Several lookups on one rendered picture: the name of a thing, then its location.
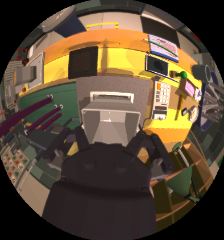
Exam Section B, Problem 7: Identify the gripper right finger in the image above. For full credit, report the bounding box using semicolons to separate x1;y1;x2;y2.
122;130;175;175

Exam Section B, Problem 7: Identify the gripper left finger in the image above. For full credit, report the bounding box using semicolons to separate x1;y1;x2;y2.
42;125;92;164

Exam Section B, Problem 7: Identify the grey tin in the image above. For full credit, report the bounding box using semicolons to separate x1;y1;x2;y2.
14;65;38;88
80;94;142;147

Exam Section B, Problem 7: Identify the dark graduated beam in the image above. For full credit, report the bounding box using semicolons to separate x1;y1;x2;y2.
17;124;69;152

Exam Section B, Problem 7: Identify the green scale base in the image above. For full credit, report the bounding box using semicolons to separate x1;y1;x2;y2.
18;81;78;127

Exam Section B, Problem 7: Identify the grey speckled scale platform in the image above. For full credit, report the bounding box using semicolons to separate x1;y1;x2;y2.
76;76;152;127

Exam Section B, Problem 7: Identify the purple bar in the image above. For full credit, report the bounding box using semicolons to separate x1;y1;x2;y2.
39;113;63;132
23;106;62;136
0;98;54;141

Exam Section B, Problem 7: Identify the wooden shelf unit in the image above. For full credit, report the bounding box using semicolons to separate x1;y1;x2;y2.
148;136;215;225

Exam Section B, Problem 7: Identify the green desk lamp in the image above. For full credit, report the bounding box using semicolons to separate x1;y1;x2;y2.
164;142;201;205

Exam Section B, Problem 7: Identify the cabinet with coloured labels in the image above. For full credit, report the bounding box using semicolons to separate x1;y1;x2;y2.
0;147;32;188

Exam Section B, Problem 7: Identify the yellow flat tool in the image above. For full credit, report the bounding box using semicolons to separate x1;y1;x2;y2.
174;93;186;122

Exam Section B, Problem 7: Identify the white round timer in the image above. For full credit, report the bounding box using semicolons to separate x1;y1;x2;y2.
188;105;200;123

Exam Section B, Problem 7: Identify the grey shelf unit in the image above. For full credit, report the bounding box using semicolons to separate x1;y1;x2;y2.
0;81;27;152

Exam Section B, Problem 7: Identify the white calculator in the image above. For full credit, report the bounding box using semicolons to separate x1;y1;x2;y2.
150;79;172;121

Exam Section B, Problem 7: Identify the white round disc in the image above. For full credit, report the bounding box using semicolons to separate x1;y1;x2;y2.
194;87;203;101

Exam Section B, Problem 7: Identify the pink note pad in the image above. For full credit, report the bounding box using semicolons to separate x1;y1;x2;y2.
184;80;197;97

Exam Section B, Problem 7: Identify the brown wooden block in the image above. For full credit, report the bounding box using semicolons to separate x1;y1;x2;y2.
178;77;187;92

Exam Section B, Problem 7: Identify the brown tool with green knob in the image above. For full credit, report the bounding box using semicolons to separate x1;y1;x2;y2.
170;70;188;80

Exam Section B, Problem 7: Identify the grey ribbed shutter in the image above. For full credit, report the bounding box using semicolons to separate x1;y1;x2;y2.
2;60;18;84

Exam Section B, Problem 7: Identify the grey cup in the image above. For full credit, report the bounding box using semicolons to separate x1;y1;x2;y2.
192;64;213;85

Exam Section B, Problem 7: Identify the red hand truck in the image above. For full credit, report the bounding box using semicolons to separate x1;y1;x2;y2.
10;48;30;66

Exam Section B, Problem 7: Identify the green pencil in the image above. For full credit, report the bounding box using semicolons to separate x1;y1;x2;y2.
143;38;179;57

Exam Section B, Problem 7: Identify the white lined notepad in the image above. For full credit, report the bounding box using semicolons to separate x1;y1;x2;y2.
148;34;180;64

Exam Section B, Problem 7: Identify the dark vent panel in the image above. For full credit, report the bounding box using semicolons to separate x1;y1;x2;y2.
140;15;181;48

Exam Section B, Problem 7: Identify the black panel with white frame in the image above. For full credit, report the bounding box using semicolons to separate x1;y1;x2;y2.
145;53;180;84

